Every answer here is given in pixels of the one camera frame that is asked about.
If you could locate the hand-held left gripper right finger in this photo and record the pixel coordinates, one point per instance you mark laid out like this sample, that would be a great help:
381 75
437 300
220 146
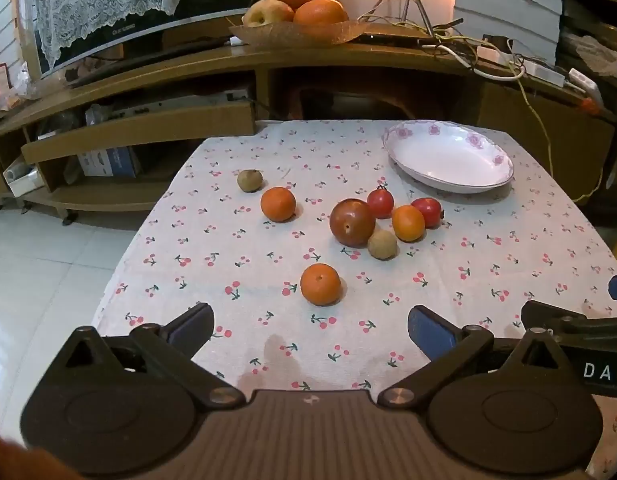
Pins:
429 331

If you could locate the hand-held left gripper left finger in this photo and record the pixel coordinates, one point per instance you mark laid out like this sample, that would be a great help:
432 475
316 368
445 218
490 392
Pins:
191 324

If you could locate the small brown round fruit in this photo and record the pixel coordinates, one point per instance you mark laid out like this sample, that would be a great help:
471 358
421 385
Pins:
382 245
250 180

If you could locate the small orange mandarin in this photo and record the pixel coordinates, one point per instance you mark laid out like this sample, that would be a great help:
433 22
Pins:
408 223
321 284
278 204

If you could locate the small red tomato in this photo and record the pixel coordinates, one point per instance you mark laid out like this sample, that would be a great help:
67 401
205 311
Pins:
380 202
430 210

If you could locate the dark red apple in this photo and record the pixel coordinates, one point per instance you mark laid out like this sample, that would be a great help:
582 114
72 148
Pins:
352 223

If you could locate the white floral plate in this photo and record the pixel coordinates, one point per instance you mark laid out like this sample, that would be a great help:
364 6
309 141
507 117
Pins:
451 156

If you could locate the cherry print tablecloth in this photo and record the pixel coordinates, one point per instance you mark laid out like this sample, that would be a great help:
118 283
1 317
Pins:
238 240

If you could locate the blue and white box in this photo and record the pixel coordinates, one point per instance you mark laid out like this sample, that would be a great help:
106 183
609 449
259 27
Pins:
111 162

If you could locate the small orange object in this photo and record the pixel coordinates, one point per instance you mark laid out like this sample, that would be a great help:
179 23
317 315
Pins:
590 105

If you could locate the wooden television cabinet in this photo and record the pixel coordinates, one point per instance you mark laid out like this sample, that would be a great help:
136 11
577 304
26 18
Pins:
138 125

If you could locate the white plug box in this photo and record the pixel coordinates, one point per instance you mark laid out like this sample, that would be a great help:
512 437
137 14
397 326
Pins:
584 84

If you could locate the dark wooden shelf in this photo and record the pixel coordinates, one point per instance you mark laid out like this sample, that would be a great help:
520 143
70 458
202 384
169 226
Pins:
595 25

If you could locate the white power adapter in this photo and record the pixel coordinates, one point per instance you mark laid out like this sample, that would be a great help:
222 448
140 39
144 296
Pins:
491 53

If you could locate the small black adapter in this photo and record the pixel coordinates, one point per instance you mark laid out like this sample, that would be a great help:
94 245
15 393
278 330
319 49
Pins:
494 41

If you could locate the black router with antennas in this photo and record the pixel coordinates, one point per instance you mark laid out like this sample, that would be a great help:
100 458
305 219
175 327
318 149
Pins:
413 30

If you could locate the amber glass fruit tray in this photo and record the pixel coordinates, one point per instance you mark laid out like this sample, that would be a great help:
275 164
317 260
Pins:
288 34

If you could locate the yellow apple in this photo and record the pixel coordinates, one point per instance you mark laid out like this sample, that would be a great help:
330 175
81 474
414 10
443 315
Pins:
267 13

